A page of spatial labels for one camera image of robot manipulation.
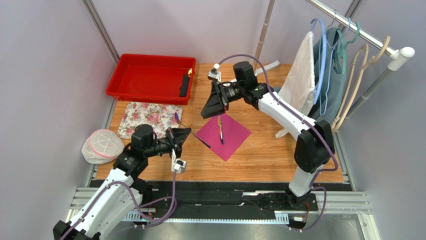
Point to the floral cloth mat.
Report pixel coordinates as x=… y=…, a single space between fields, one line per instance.
x=159 y=116

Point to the iridescent table knife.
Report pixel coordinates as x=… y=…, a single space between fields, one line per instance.
x=220 y=127

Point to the teal garment on hanger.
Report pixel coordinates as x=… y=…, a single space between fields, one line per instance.
x=315 y=83

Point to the red plastic tray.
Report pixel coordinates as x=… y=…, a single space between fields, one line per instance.
x=151 y=78

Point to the white towel on hanger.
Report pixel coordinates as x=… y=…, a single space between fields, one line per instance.
x=299 y=85

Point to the magenta paper napkin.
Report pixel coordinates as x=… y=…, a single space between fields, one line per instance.
x=234 y=134

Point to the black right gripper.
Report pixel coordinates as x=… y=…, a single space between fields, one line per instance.
x=222 y=95

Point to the black object in tray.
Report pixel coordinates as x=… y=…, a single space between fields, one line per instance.
x=183 y=90

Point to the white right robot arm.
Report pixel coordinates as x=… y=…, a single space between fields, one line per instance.
x=314 y=140

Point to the white mesh laundry bag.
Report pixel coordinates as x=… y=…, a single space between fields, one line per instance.
x=102 y=146

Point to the blue clothes hanger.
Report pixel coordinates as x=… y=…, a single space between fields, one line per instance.
x=329 y=79

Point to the metal clothes rack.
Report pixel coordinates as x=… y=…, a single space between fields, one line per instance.
x=398 y=58

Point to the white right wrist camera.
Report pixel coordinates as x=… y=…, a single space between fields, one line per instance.
x=215 y=74

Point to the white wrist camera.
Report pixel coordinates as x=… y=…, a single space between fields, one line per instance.
x=177 y=165
x=215 y=74

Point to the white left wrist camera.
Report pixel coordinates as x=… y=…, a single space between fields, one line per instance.
x=177 y=165

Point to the black table edge rail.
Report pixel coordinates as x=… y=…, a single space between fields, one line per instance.
x=261 y=202

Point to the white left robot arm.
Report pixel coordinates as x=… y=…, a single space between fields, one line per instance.
x=123 y=190

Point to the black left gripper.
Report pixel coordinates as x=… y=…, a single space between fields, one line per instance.
x=176 y=137

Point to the green clothes hanger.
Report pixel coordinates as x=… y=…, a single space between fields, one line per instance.
x=341 y=47

